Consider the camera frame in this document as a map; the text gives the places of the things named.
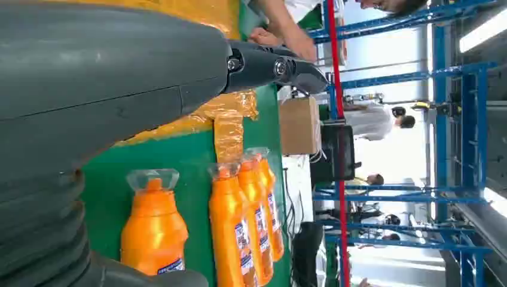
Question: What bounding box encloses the white table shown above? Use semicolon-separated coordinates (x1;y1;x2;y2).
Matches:
282;155;316;239

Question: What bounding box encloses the black cable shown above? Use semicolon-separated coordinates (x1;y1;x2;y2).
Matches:
284;168;306;239

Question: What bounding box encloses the yellow plastic sheet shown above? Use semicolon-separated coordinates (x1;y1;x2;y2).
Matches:
51;0;259;163

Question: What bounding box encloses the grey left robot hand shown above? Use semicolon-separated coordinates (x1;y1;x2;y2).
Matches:
0;0;329;287

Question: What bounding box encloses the black bag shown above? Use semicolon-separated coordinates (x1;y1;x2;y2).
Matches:
310;121;358;185

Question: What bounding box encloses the orange drink bottle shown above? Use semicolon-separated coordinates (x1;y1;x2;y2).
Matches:
207;162;258;287
120;169;190;277
245;147;285;262
237;154;275;287

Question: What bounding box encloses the low blue metal rack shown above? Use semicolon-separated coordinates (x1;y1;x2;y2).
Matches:
313;183;494;287

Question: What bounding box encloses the person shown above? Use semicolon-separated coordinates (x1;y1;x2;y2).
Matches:
247;0;429;63
354;213;402;243
343;103;417;142
344;173;385;197

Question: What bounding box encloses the brown cardboard box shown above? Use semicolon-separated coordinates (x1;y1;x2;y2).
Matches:
279;97;322;156

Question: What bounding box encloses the green table mat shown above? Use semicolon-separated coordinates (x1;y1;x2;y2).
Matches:
81;0;292;287

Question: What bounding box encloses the bright ceiling light strip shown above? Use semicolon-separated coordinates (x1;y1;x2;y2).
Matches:
459;8;507;53

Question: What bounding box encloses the tall blue metal rack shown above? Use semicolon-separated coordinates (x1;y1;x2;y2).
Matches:
308;0;498;207

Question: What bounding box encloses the red pole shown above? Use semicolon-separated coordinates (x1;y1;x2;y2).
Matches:
325;0;352;287

